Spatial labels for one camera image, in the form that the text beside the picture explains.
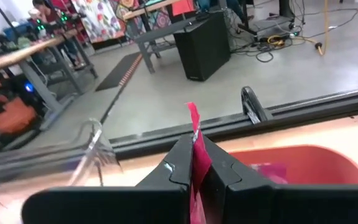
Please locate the black computer blue light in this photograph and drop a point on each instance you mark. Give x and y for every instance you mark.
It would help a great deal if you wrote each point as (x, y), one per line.
(27, 87)

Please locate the red candy packet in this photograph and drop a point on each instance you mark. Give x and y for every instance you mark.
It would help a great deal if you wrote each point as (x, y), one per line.
(200, 155)

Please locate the orange cloth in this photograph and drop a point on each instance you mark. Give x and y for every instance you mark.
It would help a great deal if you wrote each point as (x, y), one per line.
(183, 6)

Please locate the clear plastic bin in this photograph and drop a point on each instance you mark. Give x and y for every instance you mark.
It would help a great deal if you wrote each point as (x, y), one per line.
(95, 144)

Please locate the orange plastic bin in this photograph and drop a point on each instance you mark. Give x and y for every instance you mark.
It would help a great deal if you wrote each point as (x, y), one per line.
(322, 165)

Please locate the black computer tower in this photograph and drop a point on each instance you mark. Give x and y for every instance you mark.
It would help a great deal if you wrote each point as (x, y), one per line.
(203, 46)

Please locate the floral curtain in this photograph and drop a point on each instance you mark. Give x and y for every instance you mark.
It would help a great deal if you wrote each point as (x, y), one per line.
(101, 18)

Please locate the black floor mat orange-striped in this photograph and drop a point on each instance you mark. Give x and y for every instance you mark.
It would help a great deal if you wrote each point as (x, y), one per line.
(116, 73)

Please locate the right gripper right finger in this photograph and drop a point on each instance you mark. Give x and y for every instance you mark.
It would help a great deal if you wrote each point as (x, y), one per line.
(290, 205)

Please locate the orange shop vacuum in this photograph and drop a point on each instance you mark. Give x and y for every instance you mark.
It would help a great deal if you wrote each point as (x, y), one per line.
(10, 115)

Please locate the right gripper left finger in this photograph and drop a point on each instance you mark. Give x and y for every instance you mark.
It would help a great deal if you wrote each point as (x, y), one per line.
(119, 205)

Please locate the grey metal bench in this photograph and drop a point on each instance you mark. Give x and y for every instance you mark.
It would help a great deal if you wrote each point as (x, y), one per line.
(166, 29)

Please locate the wooden top table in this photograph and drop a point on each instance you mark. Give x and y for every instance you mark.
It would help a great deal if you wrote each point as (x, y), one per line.
(16, 55)

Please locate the black aluminium table frame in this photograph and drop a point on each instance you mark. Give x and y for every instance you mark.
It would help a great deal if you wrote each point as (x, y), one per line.
(290, 115)

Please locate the person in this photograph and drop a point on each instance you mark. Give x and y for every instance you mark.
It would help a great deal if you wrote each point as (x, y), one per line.
(46, 12)

